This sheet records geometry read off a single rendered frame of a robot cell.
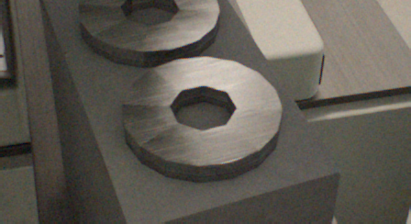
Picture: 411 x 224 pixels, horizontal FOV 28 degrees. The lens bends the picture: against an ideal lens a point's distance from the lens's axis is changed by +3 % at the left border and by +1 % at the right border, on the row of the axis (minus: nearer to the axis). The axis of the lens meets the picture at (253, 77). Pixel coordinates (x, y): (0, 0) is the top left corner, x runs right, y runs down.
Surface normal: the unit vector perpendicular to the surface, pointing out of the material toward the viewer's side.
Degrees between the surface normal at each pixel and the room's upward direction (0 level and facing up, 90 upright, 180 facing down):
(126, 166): 0
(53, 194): 0
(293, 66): 90
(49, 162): 0
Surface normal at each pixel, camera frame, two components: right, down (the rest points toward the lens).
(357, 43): 0.05, -0.76
